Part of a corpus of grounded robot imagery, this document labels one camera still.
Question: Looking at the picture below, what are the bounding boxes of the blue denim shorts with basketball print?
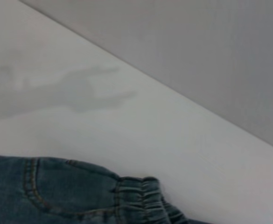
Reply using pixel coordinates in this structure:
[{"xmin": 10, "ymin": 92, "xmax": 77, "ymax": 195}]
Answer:
[{"xmin": 0, "ymin": 153, "xmax": 216, "ymax": 224}]

